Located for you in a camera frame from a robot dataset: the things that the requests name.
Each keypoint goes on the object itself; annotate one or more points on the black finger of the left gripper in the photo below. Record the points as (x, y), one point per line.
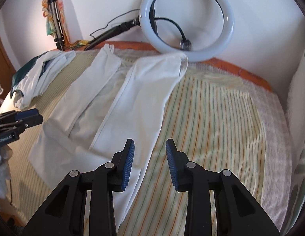
(27, 121)

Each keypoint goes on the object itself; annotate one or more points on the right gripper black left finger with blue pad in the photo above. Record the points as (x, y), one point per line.
(63, 212)

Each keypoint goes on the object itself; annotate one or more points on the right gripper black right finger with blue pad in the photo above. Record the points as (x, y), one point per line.
(237, 211)

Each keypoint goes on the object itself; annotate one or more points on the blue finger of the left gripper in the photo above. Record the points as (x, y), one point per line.
(28, 114)

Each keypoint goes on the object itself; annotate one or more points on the white camisole top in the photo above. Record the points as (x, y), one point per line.
(110, 102)

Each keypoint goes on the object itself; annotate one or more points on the white and teal folded garment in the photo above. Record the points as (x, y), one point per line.
(35, 76)

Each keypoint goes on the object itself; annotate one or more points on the beige checked blanket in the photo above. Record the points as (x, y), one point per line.
(275, 132)

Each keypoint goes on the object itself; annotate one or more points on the white rag cloth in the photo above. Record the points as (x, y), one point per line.
(5, 155)

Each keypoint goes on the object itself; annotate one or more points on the wooden door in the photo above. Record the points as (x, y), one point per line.
(6, 72)

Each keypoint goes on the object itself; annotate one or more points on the silver black folded tripod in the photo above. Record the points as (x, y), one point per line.
(58, 32)

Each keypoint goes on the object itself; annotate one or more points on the striped yellow bed sheet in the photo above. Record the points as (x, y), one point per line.
(28, 191)

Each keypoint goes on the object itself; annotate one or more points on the colourful floral scarf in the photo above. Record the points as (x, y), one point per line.
(69, 45)

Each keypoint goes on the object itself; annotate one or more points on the orange patterned mattress cover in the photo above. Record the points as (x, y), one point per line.
(212, 66)

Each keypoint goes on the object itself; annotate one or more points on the black ring light stand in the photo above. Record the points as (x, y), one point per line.
(113, 32)

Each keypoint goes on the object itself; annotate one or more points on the white ring light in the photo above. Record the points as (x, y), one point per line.
(194, 56)

